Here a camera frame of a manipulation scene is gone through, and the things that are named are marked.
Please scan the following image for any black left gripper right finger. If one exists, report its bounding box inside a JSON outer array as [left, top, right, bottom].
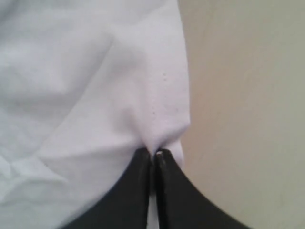
[[154, 149, 248, 229]]

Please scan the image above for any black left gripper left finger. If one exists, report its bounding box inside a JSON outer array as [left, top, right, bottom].
[[64, 148, 151, 229]]

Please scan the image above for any white t-shirt red Chinese patch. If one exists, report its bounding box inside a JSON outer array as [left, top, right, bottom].
[[0, 0, 190, 229]]

